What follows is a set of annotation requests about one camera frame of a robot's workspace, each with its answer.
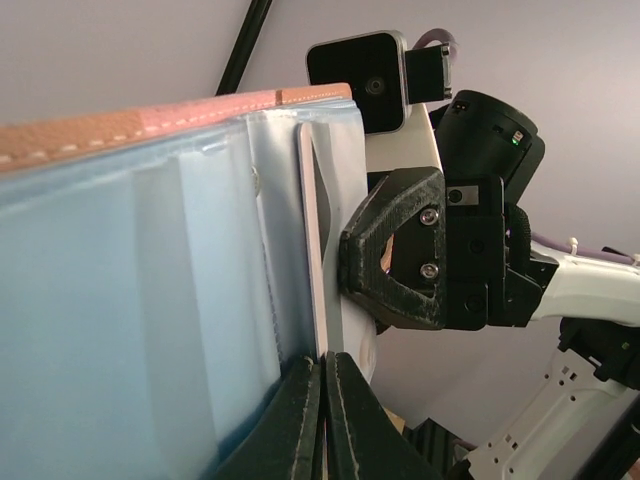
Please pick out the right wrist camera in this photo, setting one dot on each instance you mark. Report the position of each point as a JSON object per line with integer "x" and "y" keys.
{"x": 391, "y": 85}

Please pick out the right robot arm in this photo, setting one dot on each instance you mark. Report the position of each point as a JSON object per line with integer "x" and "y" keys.
{"x": 594, "y": 294}

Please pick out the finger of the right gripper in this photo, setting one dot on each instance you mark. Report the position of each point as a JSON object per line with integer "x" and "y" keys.
{"x": 392, "y": 252}

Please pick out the pink leather card holder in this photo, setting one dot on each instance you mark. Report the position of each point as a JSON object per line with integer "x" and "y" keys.
{"x": 154, "y": 278}

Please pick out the white magstripe card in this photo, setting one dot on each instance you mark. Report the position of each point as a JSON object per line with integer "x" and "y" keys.
{"x": 312, "y": 236}

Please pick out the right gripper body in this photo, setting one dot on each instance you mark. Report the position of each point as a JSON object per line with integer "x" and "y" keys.
{"x": 487, "y": 258}

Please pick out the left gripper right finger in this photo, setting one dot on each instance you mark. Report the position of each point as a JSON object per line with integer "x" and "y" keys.
{"x": 362, "y": 441}

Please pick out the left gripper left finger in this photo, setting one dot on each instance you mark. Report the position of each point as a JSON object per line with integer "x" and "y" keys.
{"x": 285, "y": 442}

